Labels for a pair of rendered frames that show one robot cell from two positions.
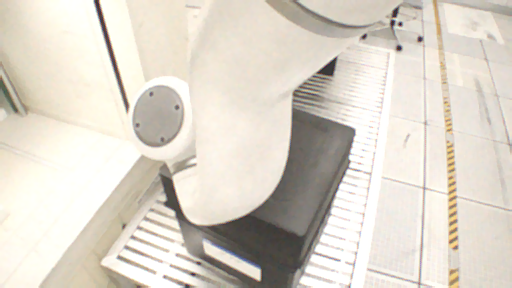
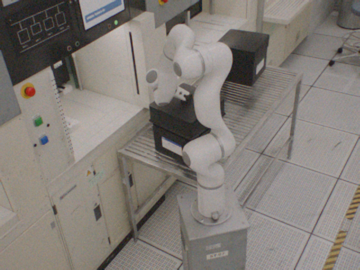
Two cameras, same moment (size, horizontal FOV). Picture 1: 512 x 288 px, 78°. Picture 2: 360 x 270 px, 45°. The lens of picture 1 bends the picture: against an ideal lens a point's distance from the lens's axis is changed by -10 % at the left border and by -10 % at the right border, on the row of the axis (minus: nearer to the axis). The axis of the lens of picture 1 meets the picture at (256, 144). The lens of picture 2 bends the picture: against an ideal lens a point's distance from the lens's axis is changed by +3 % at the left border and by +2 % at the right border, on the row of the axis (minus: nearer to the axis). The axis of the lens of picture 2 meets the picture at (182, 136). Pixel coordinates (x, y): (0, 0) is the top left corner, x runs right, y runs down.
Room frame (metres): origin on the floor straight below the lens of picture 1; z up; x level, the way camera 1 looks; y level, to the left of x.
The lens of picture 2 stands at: (-1.36, -0.43, 2.23)
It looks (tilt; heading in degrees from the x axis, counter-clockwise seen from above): 37 degrees down; 14
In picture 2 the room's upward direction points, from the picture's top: 4 degrees counter-clockwise
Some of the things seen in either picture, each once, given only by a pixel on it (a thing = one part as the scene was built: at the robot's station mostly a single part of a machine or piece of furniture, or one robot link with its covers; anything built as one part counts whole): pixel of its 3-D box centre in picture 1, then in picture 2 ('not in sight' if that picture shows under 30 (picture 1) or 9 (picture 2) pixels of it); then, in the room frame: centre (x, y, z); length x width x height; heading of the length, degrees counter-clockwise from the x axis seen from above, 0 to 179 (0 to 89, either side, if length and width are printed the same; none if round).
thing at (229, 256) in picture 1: (262, 212); (188, 134); (0.46, -0.01, 0.85); 0.28 x 0.28 x 0.17; 62
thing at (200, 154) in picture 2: not in sight; (203, 162); (-0.02, -0.18, 1.07); 0.19 x 0.12 x 0.24; 134
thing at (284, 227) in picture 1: (262, 161); (187, 107); (0.46, -0.01, 1.02); 0.29 x 0.29 x 0.13; 62
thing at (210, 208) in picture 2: not in sight; (211, 195); (0.01, -0.21, 0.85); 0.19 x 0.19 x 0.18
